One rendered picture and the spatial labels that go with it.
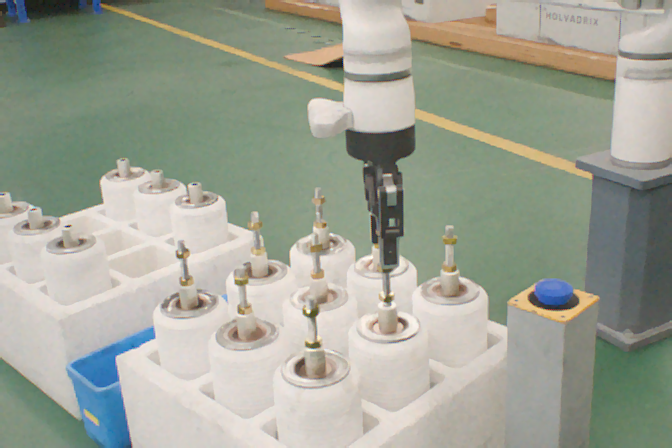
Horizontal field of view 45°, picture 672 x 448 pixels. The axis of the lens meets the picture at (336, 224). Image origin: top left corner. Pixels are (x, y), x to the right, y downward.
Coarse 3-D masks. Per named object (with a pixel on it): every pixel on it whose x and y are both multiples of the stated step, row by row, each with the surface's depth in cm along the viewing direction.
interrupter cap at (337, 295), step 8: (304, 288) 105; (328, 288) 105; (336, 288) 105; (344, 288) 104; (296, 296) 103; (304, 296) 103; (328, 296) 103; (336, 296) 103; (344, 296) 102; (296, 304) 101; (304, 304) 101; (320, 304) 101; (328, 304) 100; (336, 304) 100
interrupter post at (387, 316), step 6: (378, 306) 94; (390, 306) 93; (378, 312) 94; (384, 312) 93; (390, 312) 93; (396, 312) 94; (384, 318) 93; (390, 318) 93; (396, 318) 94; (384, 324) 94; (390, 324) 94; (396, 324) 94; (384, 330) 94; (390, 330) 94
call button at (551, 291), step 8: (544, 280) 87; (552, 280) 86; (560, 280) 86; (536, 288) 85; (544, 288) 85; (552, 288) 85; (560, 288) 85; (568, 288) 85; (544, 296) 84; (552, 296) 84; (560, 296) 83; (568, 296) 84; (552, 304) 84; (560, 304) 84
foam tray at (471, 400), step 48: (144, 384) 102; (192, 384) 99; (432, 384) 100; (480, 384) 98; (144, 432) 107; (192, 432) 96; (240, 432) 89; (384, 432) 88; (432, 432) 93; (480, 432) 101
